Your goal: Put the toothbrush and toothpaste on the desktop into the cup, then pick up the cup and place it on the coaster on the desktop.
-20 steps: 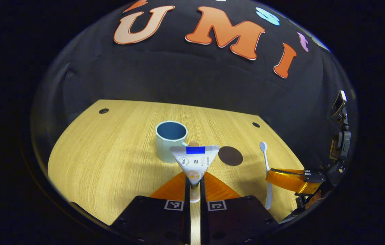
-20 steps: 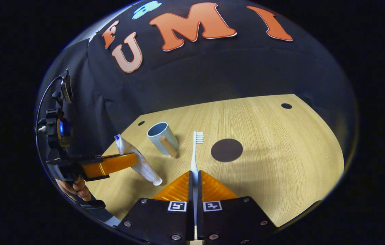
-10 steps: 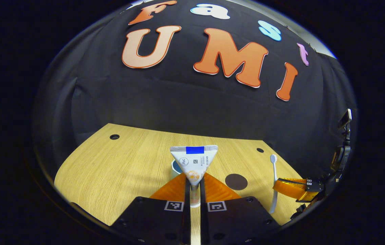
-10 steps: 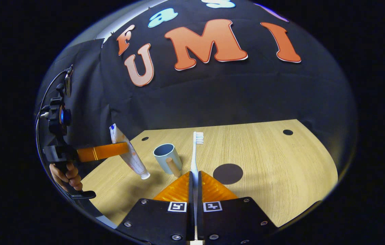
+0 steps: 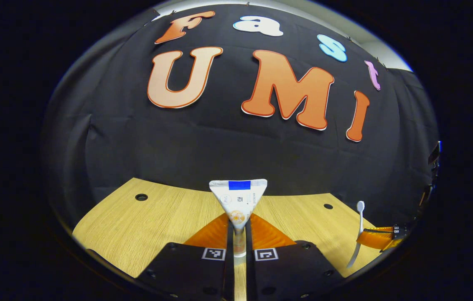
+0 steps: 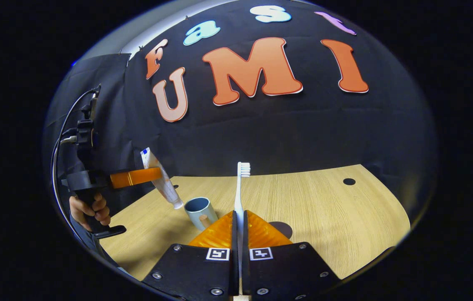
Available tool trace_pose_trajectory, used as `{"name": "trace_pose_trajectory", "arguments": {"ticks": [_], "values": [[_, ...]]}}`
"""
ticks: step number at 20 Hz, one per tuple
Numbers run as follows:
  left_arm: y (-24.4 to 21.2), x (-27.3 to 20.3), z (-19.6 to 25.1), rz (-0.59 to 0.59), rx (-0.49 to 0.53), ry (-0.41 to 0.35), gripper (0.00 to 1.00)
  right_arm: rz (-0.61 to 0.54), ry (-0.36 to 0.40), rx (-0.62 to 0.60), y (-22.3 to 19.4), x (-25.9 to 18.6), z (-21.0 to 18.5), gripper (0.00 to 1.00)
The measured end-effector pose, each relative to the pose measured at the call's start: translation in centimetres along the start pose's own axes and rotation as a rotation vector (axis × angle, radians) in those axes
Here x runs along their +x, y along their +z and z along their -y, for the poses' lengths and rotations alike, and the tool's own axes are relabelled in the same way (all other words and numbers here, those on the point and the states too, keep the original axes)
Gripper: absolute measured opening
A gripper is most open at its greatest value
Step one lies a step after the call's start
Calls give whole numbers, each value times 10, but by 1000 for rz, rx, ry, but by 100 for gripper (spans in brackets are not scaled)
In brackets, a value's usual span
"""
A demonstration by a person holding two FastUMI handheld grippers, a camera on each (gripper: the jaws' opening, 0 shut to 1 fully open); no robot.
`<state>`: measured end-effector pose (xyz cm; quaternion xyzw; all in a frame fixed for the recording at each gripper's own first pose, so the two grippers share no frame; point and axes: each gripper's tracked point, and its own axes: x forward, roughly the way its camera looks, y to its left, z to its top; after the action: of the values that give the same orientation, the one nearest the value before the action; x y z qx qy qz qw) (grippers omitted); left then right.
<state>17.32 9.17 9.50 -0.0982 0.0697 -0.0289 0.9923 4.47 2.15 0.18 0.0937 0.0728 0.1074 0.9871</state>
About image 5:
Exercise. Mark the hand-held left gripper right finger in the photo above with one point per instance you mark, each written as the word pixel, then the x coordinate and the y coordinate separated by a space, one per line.
pixel 250 276

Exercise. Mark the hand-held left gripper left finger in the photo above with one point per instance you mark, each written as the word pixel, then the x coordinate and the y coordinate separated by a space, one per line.
pixel 230 276

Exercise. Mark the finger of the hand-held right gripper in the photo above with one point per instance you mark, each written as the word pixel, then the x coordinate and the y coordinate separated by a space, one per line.
pixel 376 239

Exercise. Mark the wooden desktop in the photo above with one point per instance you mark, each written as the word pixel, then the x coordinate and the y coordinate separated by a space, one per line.
pixel 144 225

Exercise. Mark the black backdrop cloth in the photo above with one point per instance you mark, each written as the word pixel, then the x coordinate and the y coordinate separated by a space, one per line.
pixel 178 146

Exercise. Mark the white toothpaste tube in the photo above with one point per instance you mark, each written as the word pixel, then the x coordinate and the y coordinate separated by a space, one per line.
pixel 238 200

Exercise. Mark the white toothbrush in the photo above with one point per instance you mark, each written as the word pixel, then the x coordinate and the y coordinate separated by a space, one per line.
pixel 360 217

